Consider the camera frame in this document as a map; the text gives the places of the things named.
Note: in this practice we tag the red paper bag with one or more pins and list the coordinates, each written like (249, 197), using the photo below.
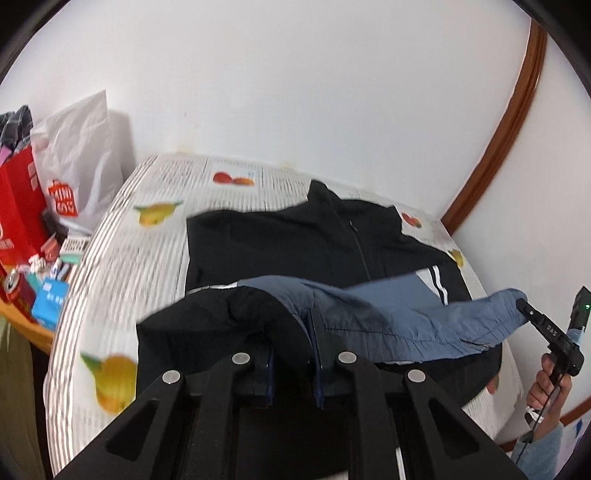
(18, 207)

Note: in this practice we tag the brown wooden baseboard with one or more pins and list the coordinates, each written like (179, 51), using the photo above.
(572, 417)

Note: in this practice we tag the plaid cloth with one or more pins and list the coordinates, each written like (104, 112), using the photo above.
(16, 127)

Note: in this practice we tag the red soda can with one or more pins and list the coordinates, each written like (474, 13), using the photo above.
(23, 302)
(11, 282)

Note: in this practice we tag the black white blue jacket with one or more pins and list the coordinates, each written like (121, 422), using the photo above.
(323, 249)

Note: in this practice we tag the fruit printed tablecloth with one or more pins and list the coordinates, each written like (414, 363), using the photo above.
(138, 258)

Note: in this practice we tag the blue wall sticker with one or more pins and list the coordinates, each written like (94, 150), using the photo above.
(580, 425)

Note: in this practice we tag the grey calculator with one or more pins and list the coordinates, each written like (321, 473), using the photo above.
(75, 247)

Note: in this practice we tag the person's right hand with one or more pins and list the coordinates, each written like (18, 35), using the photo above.
(547, 392)

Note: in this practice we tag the small red box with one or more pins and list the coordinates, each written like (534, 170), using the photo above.
(51, 249)

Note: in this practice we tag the green cloth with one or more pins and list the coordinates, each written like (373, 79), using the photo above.
(18, 406)

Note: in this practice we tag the white plastic bag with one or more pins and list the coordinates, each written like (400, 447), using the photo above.
(78, 152)

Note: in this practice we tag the wooden side table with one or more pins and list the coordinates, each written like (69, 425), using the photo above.
(27, 328)

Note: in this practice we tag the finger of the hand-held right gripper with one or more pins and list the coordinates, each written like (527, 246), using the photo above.
(528, 310)

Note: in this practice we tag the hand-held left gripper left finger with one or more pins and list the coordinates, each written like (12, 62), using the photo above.
(270, 374)

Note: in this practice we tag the light blue box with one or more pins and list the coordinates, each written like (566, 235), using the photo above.
(51, 302)

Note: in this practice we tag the person's right forearm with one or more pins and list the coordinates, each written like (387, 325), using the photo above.
(540, 452)

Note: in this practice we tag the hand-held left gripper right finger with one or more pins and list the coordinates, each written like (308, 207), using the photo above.
(316, 364)

